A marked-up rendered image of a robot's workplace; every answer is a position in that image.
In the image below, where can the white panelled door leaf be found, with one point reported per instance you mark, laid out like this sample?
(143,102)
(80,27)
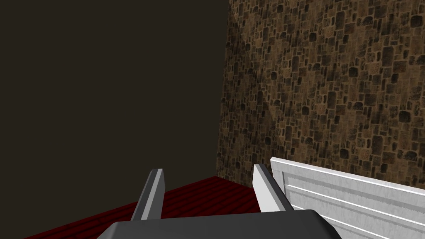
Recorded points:
(352,202)

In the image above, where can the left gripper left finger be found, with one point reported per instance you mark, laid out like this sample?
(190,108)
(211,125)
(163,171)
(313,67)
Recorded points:
(150,197)

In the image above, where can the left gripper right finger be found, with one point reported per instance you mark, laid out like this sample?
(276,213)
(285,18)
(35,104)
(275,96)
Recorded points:
(267,192)

